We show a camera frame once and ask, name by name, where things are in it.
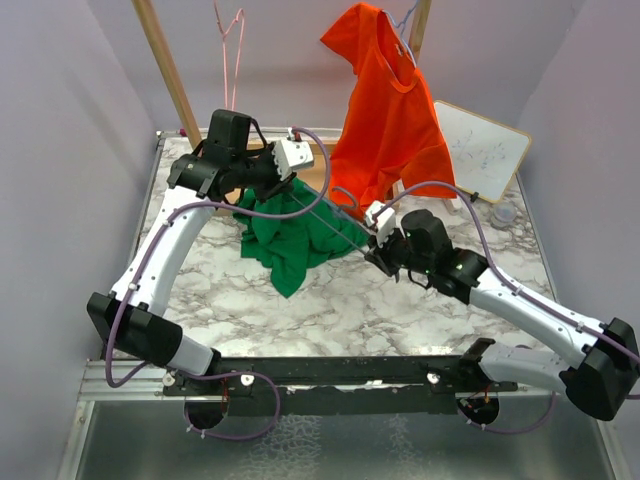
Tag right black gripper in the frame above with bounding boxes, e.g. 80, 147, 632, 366
365, 223, 432, 277

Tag blue grey plastic hanger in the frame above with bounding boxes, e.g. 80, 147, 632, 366
286, 182, 369, 258

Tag green t shirt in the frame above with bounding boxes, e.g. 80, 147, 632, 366
232, 177, 372, 300

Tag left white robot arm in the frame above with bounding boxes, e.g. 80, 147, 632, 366
87, 109, 314, 395

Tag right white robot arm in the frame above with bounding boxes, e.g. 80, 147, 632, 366
365, 202, 639, 421

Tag orange t shirt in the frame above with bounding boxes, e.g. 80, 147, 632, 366
321, 3, 455, 219

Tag lilac hanger under orange shirt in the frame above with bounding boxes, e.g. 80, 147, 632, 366
386, 0, 419, 67

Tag clear plastic cup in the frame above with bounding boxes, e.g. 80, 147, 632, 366
490, 201, 518, 230

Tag small whiteboard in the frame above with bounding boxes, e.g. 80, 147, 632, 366
434, 101, 532, 203

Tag wooden clothes rack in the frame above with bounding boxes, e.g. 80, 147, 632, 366
132, 0, 432, 148

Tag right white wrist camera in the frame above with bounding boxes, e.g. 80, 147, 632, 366
364, 201, 396, 247

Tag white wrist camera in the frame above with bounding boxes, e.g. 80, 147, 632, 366
364, 201, 396, 247
273, 138, 315, 180

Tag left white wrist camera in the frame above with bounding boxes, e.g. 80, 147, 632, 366
273, 138, 315, 180

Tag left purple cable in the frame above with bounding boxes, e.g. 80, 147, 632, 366
105, 127, 332, 442

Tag purple cable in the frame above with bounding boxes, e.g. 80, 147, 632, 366
377, 180, 640, 435
105, 127, 332, 442

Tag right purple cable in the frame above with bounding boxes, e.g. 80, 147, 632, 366
377, 180, 640, 435

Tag pink wire hanger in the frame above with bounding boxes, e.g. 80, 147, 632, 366
212, 0, 246, 112

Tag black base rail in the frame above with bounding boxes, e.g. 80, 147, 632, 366
163, 355, 517, 417

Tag aluminium frame rail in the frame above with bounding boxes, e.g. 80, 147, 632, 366
78, 358, 181, 402

